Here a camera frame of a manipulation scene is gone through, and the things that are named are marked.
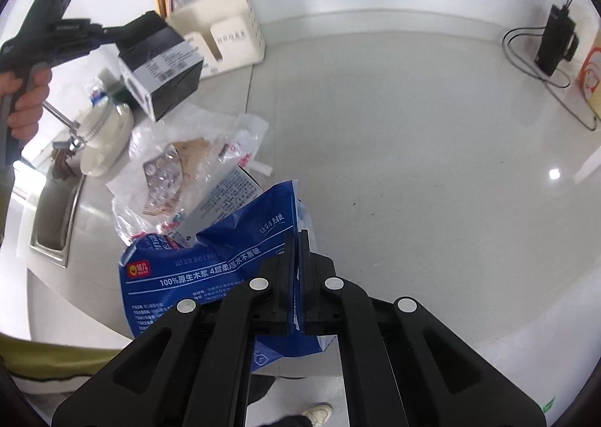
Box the clear plastic bag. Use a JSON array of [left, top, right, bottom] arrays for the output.
[[107, 101, 269, 245]]

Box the upper white ribbed bowl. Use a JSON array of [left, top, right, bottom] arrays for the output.
[[76, 100, 120, 148]]

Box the black charging cable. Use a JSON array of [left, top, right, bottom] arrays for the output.
[[501, 0, 600, 131]]

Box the blue white salt bag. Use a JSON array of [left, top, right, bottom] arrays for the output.
[[85, 68, 118, 106]]

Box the steel kitchen faucet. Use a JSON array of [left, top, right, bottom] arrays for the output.
[[43, 101, 85, 152]]

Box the blue tissue pack wrapper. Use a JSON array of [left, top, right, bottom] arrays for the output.
[[117, 180, 340, 374]]

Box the person's left hand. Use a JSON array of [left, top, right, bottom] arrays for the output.
[[7, 68, 52, 142]]

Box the brown dish rag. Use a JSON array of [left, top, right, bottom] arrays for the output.
[[51, 148, 76, 181]]

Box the stainless steel sink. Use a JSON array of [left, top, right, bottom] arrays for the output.
[[30, 173, 86, 268]]

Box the black and white carton box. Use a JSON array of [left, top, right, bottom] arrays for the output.
[[118, 20, 204, 122]]

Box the large white plate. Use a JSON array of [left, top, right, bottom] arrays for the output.
[[80, 104, 133, 177]]

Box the silver pill blister pack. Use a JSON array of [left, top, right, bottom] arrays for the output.
[[143, 144, 183, 216]]

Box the red white snack wrapper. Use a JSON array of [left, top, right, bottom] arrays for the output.
[[166, 167, 263, 248]]

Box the black power bank device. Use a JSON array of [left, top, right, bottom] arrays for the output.
[[535, 5, 580, 76]]

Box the cream utensil organizer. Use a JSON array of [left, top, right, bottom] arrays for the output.
[[167, 0, 266, 79]]

